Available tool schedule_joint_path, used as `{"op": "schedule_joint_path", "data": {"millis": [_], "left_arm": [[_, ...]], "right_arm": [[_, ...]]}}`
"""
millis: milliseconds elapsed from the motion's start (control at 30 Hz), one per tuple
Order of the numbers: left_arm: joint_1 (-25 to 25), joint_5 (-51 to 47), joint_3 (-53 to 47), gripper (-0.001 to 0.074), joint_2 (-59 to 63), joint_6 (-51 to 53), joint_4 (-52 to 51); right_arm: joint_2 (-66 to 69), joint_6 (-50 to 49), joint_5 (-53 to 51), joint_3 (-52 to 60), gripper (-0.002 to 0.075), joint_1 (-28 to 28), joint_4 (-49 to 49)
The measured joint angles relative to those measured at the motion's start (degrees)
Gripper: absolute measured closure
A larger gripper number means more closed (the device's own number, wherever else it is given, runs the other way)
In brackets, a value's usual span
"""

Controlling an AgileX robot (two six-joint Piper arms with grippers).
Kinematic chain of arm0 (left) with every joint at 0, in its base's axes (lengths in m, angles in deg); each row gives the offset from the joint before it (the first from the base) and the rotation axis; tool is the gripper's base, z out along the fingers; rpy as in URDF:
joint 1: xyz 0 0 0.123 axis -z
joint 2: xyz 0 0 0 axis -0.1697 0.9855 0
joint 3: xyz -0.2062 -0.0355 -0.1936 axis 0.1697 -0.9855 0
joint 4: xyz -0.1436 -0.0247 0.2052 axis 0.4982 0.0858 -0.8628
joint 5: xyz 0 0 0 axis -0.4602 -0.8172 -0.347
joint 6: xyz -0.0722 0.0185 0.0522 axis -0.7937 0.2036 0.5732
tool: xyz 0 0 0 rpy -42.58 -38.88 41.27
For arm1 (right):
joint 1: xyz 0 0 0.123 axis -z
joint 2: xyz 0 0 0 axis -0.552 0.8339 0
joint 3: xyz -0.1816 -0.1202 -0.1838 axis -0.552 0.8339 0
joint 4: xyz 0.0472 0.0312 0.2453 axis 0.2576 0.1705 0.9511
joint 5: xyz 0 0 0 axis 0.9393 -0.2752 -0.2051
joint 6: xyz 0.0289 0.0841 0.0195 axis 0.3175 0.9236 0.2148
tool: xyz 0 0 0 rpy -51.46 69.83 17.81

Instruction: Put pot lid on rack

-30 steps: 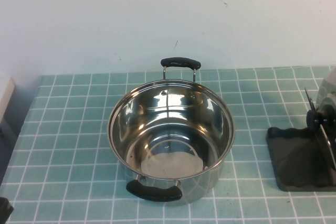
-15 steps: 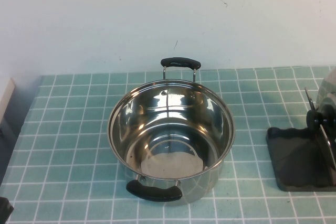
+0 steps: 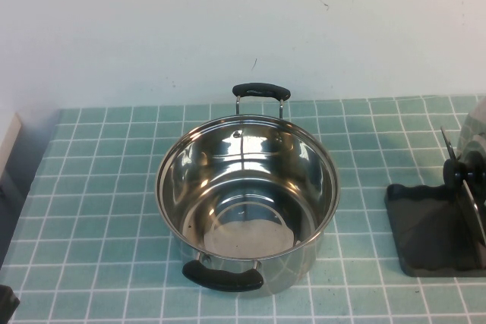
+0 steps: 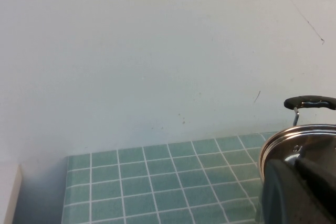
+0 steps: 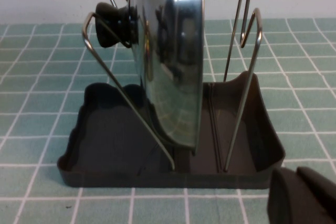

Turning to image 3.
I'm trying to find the teal tile pattern tablecloth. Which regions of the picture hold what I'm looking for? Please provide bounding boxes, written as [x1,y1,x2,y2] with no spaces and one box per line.
[0,95,486,324]

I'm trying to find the black lid rack metal wire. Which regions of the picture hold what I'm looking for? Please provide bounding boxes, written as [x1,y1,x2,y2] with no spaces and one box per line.
[385,125,486,278]

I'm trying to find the stainless steel pot black handles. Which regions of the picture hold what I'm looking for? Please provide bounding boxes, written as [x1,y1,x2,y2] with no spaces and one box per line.
[154,83,342,298]

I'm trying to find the stainless steel lid black knob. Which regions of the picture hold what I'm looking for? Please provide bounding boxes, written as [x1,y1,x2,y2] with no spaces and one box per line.
[443,96,486,253]

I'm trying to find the beige board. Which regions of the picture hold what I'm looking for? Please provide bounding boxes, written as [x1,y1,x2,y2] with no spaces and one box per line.
[0,111,23,188]

